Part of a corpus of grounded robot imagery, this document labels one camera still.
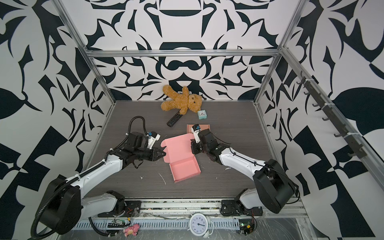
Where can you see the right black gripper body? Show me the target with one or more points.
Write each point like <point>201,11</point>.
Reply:
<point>199,148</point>

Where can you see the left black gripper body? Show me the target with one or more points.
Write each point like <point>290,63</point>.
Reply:
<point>143,153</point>

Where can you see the salmon cardboard box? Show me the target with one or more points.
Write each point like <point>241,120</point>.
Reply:
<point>203,127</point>

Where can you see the pink cardboard box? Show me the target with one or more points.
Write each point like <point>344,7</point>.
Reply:
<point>179,156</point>

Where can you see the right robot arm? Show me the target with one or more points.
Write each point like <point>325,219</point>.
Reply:
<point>273,188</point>

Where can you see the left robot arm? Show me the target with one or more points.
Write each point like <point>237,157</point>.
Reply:
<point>65,202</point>

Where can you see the small teal alarm clock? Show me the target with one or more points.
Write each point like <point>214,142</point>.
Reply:
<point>202,114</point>

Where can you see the black remote control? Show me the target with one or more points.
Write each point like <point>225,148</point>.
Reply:
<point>174,119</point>

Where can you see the brown teddy bear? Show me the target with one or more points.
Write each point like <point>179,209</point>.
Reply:
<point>183,102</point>

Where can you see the left circuit board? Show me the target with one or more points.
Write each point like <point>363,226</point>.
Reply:
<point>119,223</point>

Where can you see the circuit board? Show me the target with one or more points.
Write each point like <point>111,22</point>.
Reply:
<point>248,226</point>
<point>119,223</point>

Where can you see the small pink toy figure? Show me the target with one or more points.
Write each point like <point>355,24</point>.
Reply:
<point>132,230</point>

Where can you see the white round analog clock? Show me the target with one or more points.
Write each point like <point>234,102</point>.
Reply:
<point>201,225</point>

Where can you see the right circuit board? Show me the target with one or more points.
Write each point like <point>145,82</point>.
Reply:
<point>248,226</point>

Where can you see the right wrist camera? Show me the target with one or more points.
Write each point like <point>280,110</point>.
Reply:
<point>196,130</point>

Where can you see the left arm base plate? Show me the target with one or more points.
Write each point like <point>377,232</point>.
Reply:
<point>128,209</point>

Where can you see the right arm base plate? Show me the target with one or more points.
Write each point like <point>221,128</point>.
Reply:
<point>235,208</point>

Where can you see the wall hook rack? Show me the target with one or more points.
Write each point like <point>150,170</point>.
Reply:
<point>334,115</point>

